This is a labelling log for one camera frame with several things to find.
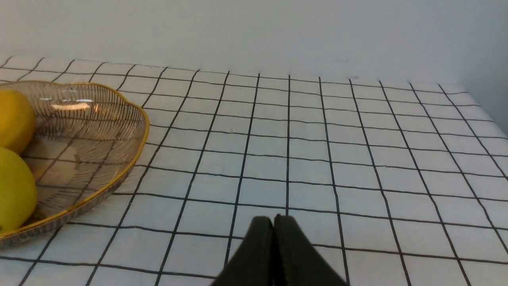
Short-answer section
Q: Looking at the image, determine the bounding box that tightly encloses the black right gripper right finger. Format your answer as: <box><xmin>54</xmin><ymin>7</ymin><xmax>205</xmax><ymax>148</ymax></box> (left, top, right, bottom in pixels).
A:
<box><xmin>273</xmin><ymin>215</ymin><xmax>348</xmax><ymax>286</ymax></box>

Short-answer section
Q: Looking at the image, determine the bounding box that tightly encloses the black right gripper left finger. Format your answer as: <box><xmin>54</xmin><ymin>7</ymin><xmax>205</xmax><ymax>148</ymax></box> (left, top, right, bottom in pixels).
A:
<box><xmin>212</xmin><ymin>216</ymin><xmax>275</xmax><ymax>286</ymax></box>

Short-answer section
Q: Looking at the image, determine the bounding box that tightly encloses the white black-grid tablecloth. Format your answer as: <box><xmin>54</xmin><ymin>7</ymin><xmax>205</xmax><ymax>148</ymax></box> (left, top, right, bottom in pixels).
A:
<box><xmin>1</xmin><ymin>56</ymin><xmax>507</xmax><ymax>286</ymax></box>

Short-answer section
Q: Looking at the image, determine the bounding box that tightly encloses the glass plate with gold rim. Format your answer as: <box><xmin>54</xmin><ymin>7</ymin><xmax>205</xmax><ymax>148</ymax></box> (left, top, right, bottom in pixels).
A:
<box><xmin>0</xmin><ymin>80</ymin><xmax>150</xmax><ymax>248</ymax></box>

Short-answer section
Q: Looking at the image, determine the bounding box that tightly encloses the yellow lemon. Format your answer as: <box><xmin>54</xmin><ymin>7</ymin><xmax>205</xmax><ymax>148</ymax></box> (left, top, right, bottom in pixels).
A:
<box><xmin>0</xmin><ymin>148</ymin><xmax>38</xmax><ymax>236</ymax></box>

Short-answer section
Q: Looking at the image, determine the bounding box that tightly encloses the yellow banana on plate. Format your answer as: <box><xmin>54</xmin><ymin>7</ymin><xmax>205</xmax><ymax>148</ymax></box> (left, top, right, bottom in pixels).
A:
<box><xmin>0</xmin><ymin>89</ymin><xmax>36</xmax><ymax>155</ymax></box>

